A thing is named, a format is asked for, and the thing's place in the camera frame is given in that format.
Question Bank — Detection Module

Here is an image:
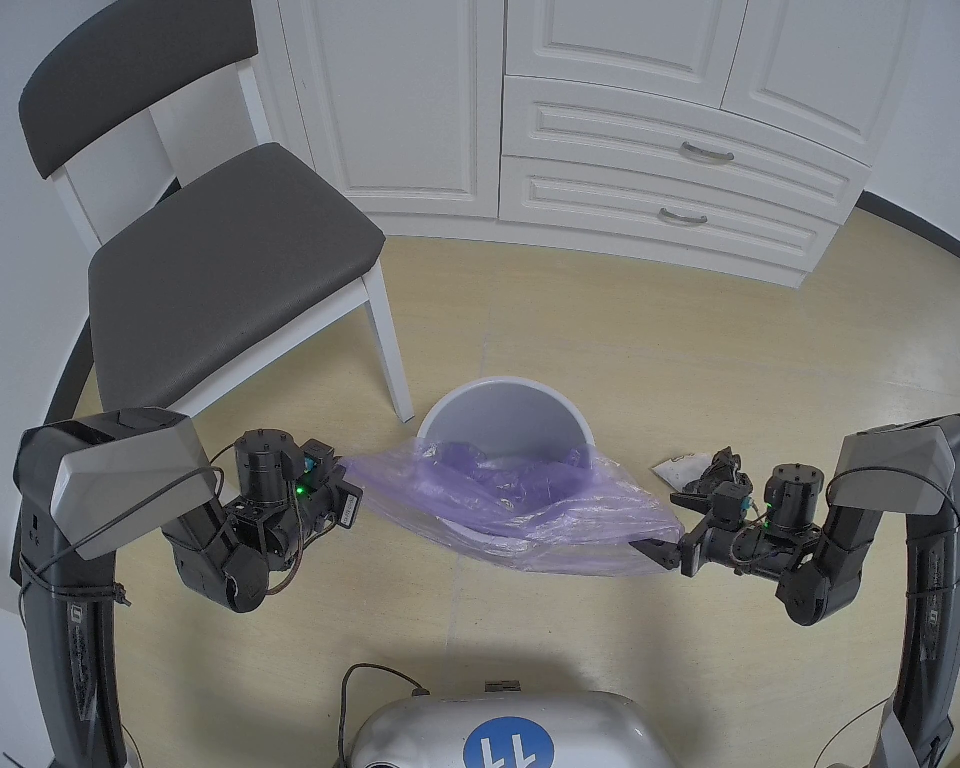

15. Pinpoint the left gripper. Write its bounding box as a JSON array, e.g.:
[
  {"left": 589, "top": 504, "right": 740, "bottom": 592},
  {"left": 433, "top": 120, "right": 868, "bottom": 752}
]
[{"left": 296, "top": 465, "right": 366, "bottom": 538}]

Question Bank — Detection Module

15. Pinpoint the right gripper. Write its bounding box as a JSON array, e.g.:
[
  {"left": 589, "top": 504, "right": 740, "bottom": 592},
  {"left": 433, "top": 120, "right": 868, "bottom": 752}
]
[{"left": 628, "top": 487, "right": 766, "bottom": 577}]

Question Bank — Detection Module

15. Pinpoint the white paper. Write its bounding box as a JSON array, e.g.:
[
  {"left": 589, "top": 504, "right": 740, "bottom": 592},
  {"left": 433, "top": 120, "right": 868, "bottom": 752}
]
[{"left": 650, "top": 452, "right": 714, "bottom": 498}]

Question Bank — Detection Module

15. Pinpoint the purple plastic bag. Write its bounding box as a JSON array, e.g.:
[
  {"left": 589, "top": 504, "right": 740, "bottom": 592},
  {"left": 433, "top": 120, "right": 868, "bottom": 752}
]
[{"left": 345, "top": 438, "right": 685, "bottom": 579}]

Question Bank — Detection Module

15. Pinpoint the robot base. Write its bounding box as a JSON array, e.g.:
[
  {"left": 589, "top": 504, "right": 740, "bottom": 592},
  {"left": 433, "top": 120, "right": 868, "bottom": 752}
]
[{"left": 352, "top": 679, "right": 680, "bottom": 768}]

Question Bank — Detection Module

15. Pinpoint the white trash bin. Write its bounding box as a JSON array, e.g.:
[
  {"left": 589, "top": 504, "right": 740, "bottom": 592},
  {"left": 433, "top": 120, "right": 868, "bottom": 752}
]
[{"left": 414, "top": 375, "right": 598, "bottom": 558}]

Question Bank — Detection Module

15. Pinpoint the white chair with grey seat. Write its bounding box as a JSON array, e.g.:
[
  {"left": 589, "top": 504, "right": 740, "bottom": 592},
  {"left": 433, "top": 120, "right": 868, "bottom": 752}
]
[{"left": 18, "top": 0, "right": 416, "bottom": 451}]

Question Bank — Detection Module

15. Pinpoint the white wardrobe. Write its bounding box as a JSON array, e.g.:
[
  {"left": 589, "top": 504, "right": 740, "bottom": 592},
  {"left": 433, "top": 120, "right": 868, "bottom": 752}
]
[{"left": 251, "top": 0, "right": 924, "bottom": 292}]

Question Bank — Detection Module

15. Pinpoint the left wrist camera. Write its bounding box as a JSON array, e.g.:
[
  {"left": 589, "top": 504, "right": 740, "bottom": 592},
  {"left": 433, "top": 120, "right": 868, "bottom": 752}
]
[{"left": 298, "top": 441, "right": 340, "bottom": 492}]

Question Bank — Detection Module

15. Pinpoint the black cable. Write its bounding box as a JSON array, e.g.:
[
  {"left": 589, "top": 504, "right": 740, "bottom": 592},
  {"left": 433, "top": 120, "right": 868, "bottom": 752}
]
[
  {"left": 337, "top": 663, "right": 429, "bottom": 766},
  {"left": 821, "top": 697, "right": 897, "bottom": 760}
]

